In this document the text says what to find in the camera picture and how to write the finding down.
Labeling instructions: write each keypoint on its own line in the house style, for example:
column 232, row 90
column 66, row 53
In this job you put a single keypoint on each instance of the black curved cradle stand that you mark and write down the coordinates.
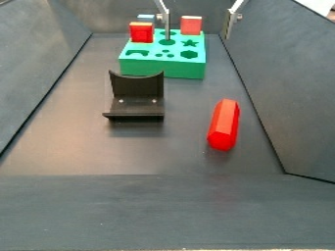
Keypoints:
column 138, row 96

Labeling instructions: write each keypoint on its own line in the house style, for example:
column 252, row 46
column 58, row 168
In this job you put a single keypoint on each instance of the blue square block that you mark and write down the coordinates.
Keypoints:
column 146, row 18

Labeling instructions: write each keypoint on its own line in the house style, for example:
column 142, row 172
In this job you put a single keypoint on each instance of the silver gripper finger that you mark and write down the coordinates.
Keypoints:
column 164, row 13
column 232, row 17

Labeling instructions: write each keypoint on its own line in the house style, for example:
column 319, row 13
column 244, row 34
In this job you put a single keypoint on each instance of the bright red square block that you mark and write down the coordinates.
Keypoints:
column 142, row 32

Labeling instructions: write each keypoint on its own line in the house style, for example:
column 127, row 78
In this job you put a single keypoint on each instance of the green shape sorter board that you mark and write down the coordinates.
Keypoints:
column 179, row 56

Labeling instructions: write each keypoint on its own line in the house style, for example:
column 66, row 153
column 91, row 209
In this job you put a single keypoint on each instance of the red hexagon prism block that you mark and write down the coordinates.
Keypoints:
column 223, row 127

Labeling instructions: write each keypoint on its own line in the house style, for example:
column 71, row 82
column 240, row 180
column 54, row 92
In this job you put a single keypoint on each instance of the salmon red rounded block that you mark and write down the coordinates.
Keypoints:
column 190, row 25

